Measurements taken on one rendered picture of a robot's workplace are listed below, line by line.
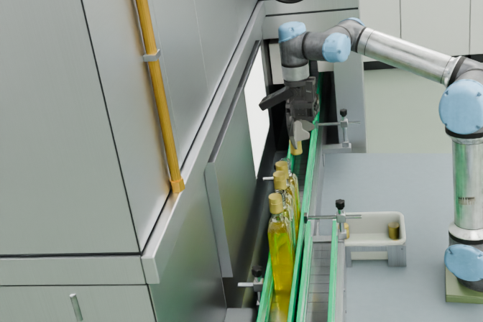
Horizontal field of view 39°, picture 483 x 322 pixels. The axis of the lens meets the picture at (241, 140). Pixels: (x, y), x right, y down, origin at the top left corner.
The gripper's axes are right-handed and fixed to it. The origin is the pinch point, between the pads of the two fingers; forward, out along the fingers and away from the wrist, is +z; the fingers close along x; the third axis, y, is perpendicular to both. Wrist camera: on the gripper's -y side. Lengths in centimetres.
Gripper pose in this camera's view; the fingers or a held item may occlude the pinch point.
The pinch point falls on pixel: (295, 141)
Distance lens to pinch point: 200.5
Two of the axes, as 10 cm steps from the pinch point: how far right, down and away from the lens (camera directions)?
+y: 9.4, 0.4, -3.5
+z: 1.3, 8.9, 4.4
